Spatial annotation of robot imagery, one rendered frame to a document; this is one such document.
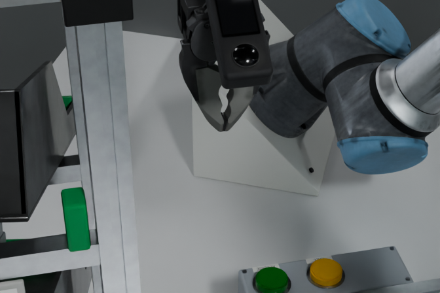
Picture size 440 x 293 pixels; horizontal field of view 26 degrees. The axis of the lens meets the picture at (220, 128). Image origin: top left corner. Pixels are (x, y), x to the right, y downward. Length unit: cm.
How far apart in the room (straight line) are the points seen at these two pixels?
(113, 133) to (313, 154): 107
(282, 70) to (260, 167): 16
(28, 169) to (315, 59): 90
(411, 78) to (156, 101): 57
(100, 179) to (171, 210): 98
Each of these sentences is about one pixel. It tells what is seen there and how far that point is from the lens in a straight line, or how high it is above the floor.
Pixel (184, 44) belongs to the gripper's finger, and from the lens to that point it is 93.
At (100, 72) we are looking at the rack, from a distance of 44.
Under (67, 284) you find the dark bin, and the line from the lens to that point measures 70.
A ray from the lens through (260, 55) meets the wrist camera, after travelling 86.
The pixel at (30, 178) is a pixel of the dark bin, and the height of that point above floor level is 148.
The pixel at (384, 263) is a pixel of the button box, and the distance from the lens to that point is 124.
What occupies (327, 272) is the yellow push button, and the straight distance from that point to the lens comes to 120.
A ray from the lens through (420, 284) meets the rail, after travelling 122.
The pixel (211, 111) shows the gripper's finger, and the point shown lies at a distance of 98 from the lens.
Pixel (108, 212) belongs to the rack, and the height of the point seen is 150.
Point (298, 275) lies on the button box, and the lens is 121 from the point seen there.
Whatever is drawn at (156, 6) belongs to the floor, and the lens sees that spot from 373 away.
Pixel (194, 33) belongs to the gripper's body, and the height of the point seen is 135.
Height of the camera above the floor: 182
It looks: 36 degrees down
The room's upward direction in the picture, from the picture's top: straight up
